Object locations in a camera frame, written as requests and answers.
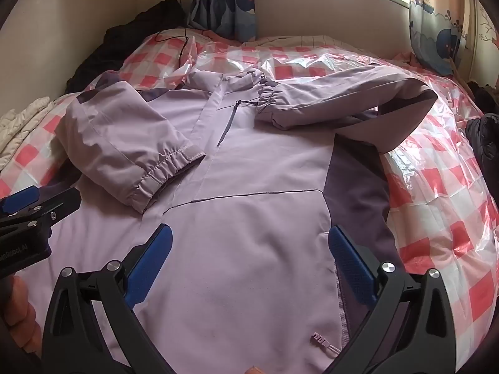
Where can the black puffer jacket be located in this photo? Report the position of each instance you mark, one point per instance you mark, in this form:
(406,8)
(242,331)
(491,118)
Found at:
(485,140)

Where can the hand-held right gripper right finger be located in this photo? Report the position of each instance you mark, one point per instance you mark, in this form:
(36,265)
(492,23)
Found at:
(351,265)

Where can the blue whale print curtain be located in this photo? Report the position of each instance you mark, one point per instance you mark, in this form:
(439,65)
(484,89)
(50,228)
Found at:
(226,4)
(436,35)

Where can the brown furry garment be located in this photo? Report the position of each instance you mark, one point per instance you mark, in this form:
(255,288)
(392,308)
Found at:
(483,93)

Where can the cream quilted blanket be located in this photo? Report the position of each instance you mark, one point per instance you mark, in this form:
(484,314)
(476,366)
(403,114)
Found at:
(19,124)

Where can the lilac and purple jacket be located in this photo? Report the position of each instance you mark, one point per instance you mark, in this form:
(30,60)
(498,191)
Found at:
(253,222)

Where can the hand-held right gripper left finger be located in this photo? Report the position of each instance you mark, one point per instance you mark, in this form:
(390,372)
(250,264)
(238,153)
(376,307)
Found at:
(150,265)

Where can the pink checked plastic sheet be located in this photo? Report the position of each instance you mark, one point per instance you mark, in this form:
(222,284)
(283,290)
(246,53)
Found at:
(429,187)

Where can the person's left hand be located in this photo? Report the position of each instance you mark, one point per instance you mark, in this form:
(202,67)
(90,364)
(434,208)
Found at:
(24,311)

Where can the tree wall sticker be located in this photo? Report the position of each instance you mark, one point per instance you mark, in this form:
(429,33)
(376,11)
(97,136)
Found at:
(489,27)

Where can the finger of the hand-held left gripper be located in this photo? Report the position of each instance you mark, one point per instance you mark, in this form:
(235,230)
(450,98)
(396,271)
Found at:
(19,199)
(64,202)

